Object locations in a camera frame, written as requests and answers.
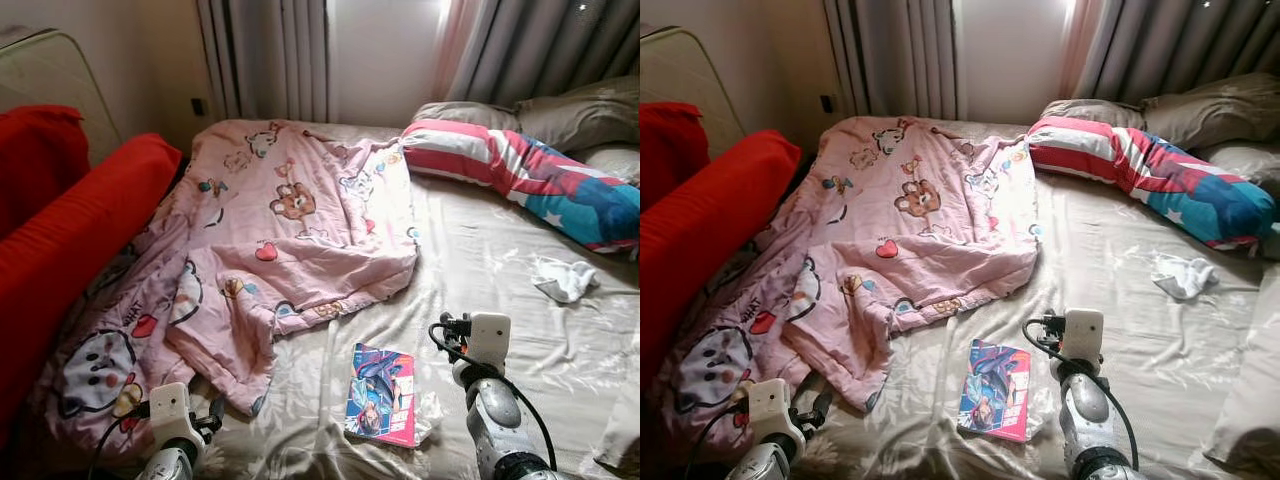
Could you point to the grey pleated curtain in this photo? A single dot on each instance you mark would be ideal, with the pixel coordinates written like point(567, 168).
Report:
point(890, 60)
point(270, 60)

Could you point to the flat beige pillow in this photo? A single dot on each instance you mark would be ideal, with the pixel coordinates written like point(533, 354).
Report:
point(460, 115)
point(1090, 112)

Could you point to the colourful comic book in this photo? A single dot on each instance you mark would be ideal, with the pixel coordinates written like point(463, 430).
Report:
point(380, 395)
point(995, 392)

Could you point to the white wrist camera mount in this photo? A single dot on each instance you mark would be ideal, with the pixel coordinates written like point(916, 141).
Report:
point(490, 335)
point(768, 405)
point(1083, 335)
point(168, 410)

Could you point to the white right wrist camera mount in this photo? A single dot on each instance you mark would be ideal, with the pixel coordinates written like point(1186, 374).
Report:
point(490, 335)
point(1083, 335)

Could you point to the black wall socket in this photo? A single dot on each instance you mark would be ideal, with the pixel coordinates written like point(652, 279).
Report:
point(828, 104)
point(199, 106)

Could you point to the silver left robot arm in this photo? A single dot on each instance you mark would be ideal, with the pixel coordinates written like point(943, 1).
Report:
point(170, 465)
point(760, 465)

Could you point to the plump beige pillow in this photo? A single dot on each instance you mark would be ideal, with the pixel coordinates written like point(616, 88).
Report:
point(1210, 110)
point(580, 115)

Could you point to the crumpled white cloth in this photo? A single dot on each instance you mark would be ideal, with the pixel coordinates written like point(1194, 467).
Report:
point(565, 280)
point(1185, 278)

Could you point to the pink cartoon print blanket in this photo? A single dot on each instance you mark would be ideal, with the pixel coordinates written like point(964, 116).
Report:
point(300, 200)
point(920, 200)

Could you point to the beige bed sheet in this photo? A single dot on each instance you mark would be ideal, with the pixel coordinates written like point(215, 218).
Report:
point(480, 260)
point(1100, 260)

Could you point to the red white blue bolster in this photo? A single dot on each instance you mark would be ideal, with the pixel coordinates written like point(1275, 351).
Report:
point(1150, 170)
point(520, 170)

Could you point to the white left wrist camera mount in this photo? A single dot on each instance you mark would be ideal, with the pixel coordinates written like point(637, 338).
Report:
point(768, 405)
point(168, 410)

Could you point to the large red foam cushion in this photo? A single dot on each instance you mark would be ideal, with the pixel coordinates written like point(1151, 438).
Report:
point(70, 230)
point(700, 230)

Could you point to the white quilted mattress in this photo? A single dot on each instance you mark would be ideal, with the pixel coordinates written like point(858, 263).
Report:
point(680, 80)
point(50, 80)

